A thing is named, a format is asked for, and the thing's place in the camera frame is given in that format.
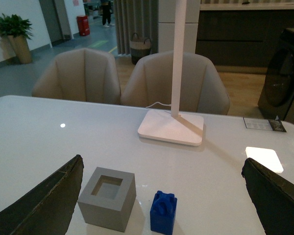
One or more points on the person in background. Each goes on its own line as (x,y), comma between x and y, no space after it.
(106,14)

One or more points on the right beige chair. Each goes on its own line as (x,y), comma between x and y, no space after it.
(202,89)

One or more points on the black paper label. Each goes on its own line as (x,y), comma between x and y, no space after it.
(264,124)

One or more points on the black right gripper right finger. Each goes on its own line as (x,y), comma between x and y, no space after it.
(272,196)

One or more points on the dark washing machine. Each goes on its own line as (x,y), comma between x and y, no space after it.
(278,91)

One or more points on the blue plastic part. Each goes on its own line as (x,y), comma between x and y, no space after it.
(162,213)

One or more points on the beige chair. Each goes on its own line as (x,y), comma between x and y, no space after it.
(85,74)
(202,89)

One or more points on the left beige chair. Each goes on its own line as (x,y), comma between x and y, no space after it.
(85,74)

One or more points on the red bin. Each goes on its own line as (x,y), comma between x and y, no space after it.
(83,25)

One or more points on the dark kitchen cabinet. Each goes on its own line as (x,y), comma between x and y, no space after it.
(242,37)

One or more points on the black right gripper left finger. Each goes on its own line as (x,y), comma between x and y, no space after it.
(48,208)

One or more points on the potted green plant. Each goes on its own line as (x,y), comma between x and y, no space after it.
(17,30)

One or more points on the gray cube base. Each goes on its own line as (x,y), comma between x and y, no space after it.
(108,198)

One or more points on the woven basket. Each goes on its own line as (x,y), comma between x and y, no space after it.
(139,47)

